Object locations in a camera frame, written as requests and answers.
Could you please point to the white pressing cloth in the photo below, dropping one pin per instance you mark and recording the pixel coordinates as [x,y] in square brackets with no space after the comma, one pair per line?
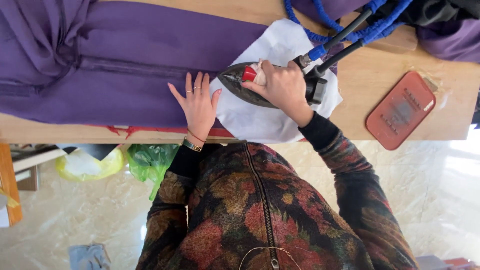
[255,120]

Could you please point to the green plastic bag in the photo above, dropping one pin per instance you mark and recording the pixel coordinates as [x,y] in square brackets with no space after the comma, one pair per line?
[150,163]

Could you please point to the grey cloth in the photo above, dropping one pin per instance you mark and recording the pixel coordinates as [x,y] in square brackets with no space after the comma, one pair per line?
[89,257]

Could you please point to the black steam iron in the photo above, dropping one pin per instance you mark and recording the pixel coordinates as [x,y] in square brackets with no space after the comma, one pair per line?
[240,80]

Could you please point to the black fabric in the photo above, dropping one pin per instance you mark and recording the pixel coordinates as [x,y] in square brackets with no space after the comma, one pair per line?
[431,11]

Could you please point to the yellow plastic bag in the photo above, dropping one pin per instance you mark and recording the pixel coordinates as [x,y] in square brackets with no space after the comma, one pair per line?
[90,165]

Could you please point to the wooden shelf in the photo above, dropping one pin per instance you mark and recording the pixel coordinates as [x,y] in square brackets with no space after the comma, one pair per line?
[33,165]

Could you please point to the red silicone iron rest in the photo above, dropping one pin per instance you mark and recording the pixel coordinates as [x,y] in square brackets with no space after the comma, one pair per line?
[400,110]

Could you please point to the floral knit zip jacket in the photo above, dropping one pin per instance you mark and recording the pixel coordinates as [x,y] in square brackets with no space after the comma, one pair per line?
[258,210]

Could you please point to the wooden table leg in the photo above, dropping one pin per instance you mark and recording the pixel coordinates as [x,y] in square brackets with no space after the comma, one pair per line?
[10,183]

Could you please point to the person's right fingers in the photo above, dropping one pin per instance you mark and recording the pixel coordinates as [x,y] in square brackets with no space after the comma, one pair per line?
[258,84]

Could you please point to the red fabric strip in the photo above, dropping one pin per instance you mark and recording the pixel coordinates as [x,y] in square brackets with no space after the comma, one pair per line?
[150,130]

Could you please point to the purple fabric garment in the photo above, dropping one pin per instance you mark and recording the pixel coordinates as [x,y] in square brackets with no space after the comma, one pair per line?
[123,63]

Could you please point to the purple fabric pile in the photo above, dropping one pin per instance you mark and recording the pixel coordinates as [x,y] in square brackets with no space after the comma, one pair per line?
[450,37]

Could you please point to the gold wristwatch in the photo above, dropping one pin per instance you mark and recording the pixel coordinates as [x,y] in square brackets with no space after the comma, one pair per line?
[191,145]

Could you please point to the person's left hand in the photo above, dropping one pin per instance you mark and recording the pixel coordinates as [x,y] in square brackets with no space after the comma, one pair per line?
[198,108]

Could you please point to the person's right hand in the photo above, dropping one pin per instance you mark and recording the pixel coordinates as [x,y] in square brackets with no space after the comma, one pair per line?
[283,88]

